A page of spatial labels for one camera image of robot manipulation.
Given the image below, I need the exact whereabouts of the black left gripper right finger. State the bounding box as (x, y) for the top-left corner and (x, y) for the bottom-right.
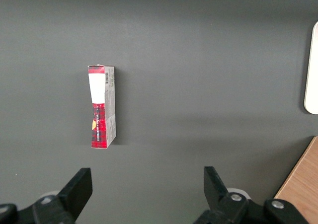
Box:
(193, 166), (264, 224)

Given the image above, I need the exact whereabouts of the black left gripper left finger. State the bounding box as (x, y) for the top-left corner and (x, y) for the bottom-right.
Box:
(17, 167), (93, 224)

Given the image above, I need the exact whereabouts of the oak wooden drawer cabinet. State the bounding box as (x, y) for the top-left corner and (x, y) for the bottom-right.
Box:
(273, 136), (318, 224)

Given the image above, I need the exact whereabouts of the red plaid cardboard box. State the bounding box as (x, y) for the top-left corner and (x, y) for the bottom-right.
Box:
(87, 64), (117, 149)

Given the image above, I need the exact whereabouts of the cream rectangular plastic tray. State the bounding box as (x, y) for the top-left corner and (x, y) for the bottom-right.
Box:
(304, 20), (318, 115)

